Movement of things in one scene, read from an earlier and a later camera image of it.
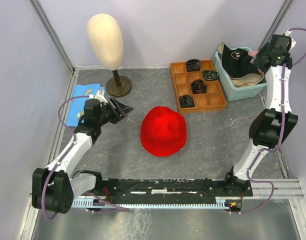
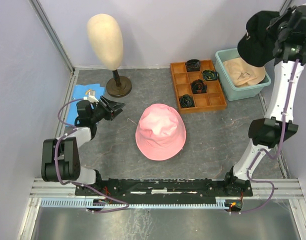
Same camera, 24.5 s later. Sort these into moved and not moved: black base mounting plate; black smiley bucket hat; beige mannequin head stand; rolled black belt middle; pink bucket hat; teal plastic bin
Moved: pink bucket hat; black smiley bucket hat
Not moved: beige mannequin head stand; teal plastic bin; rolled black belt middle; black base mounting plate
